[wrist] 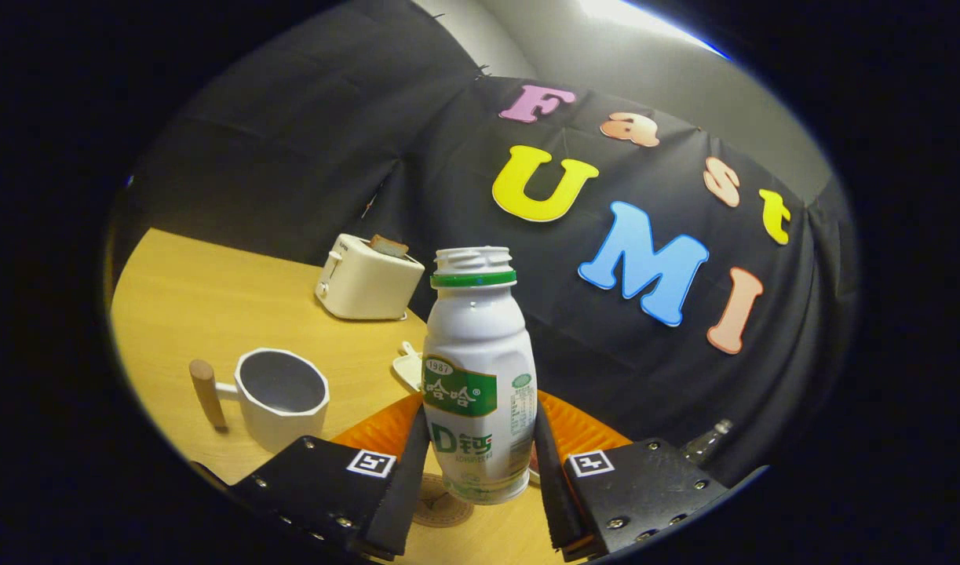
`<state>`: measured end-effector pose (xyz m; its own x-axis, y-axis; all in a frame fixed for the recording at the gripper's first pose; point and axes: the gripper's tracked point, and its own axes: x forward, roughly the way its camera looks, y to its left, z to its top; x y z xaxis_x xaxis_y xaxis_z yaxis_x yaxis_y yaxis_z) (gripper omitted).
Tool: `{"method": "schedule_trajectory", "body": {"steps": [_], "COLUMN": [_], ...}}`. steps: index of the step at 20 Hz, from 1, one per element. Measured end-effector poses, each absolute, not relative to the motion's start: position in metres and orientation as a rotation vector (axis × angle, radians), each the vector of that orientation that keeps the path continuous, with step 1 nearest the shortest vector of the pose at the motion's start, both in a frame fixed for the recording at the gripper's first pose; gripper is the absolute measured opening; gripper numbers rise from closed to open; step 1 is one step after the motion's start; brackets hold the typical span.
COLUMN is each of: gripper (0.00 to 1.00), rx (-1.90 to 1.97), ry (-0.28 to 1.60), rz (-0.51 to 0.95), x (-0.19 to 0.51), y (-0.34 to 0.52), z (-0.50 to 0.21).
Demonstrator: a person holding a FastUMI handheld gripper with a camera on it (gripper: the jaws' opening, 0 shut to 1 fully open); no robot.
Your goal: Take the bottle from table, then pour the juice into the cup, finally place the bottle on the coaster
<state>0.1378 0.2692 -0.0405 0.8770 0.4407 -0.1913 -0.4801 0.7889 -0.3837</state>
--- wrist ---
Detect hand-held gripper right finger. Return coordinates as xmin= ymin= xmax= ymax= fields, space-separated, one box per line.
xmin=531 ymin=390 xmax=730 ymax=561

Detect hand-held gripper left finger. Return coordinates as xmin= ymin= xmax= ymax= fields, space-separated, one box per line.
xmin=228 ymin=392 xmax=433 ymax=561

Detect round wooden coaster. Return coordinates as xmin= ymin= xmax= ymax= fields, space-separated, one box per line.
xmin=413 ymin=472 xmax=474 ymax=528

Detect white cup wooden handle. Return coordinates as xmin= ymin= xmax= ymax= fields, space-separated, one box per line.
xmin=188 ymin=348 xmax=330 ymax=454

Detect white juice bottle green label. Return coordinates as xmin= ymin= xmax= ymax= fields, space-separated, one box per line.
xmin=422 ymin=246 xmax=540 ymax=505

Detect clear plastic water bottle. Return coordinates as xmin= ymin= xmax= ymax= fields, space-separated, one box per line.
xmin=680 ymin=418 xmax=734 ymax=465

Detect white divided dish with beans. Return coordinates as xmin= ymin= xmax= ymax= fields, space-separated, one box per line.
xmin=392 ymin=341 xmax=424 ymax=393

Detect cream toaster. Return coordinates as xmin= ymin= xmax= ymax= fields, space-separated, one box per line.
xmin=315 ymin=233 xmax=425 ymax=321

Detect toast slice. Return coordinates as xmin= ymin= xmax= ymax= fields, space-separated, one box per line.
xmin=367 ymin=234 xmax=411 ymax=260

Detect wooden table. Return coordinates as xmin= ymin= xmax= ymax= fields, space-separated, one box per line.
xmin=109 ymin=228 xmax=575 ymax=565

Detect black backdrop cloth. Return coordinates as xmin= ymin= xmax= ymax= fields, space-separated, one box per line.
xmin=107 ymin=0 xmax=861 ymax=487

